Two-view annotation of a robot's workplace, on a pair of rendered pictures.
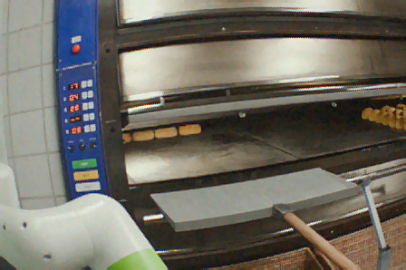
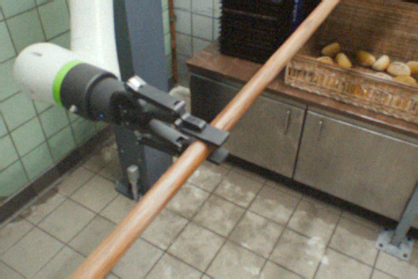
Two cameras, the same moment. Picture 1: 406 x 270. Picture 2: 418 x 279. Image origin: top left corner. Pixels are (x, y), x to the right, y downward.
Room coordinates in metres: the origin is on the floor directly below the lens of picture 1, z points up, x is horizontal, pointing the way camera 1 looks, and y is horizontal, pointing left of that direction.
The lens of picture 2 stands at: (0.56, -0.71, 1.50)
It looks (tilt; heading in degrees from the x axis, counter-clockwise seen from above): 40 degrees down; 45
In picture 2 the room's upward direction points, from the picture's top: straight up
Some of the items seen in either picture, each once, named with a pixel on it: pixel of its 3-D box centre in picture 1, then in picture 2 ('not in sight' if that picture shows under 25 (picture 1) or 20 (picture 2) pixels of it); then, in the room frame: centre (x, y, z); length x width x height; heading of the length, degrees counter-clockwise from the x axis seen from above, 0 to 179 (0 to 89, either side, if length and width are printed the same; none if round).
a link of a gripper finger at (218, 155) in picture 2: not in sight; (205, 149); (0.88, -0.39, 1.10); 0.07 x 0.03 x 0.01; 103
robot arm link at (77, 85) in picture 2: not in sight; (94, 91); (0.84, -0.17, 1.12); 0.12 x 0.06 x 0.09; 12
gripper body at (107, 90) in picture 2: not in sight; (126, 107); (0.85, -0.24, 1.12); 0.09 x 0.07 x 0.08; 103
